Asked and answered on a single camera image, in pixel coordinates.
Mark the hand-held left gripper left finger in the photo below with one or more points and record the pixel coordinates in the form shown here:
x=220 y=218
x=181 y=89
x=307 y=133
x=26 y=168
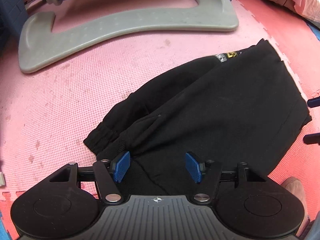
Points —
x=122 y=166

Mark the black pants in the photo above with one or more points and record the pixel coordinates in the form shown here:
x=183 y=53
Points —
x=225 y=105

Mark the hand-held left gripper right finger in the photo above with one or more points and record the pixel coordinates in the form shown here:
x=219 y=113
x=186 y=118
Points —
x=193 y=166

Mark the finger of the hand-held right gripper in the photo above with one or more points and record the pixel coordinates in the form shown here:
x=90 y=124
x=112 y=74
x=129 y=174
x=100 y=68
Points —
x=312 y=139
x=314 y=102

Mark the grey plastic toy base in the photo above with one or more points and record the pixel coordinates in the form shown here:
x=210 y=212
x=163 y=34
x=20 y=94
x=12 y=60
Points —
x=125 y=25

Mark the red foam mat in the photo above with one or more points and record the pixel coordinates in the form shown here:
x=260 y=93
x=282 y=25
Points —
x=287 y=42

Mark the person's leg in jeans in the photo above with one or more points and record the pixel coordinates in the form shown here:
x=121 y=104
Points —
x=312 y=230

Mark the pink bed sheet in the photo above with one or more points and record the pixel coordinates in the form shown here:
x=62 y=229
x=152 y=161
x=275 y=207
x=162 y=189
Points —
x=305 y=0

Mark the person's foot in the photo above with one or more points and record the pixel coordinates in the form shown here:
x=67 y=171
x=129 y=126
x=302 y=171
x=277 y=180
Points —
x=295 y=190

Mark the blue plastic toy frame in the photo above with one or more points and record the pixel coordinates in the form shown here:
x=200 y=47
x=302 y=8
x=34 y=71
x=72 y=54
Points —
x=12 y=10

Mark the blue foam mat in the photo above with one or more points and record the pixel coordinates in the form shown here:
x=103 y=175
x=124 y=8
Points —
x=315 y=32

